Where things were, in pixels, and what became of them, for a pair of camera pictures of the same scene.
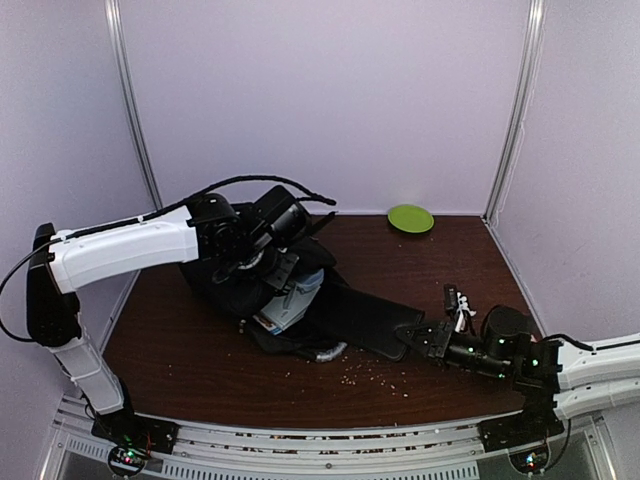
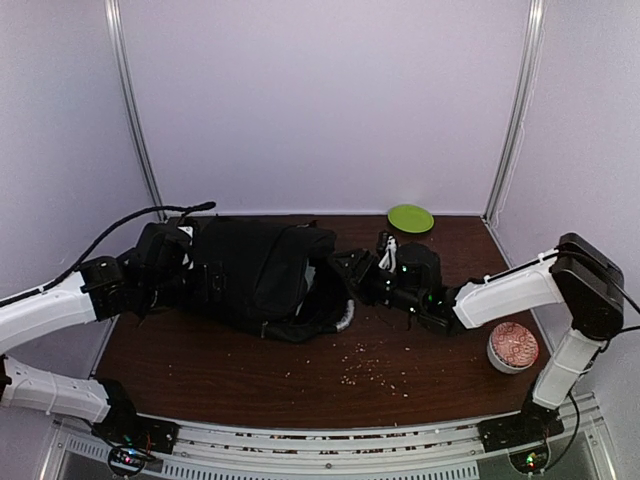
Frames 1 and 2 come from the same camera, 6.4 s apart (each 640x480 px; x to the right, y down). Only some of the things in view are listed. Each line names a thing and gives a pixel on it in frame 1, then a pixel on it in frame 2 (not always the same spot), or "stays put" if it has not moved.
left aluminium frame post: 120,47 stays put
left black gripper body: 260,264 → 169,290
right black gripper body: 469,359 → 377,290
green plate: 411,218 stays put
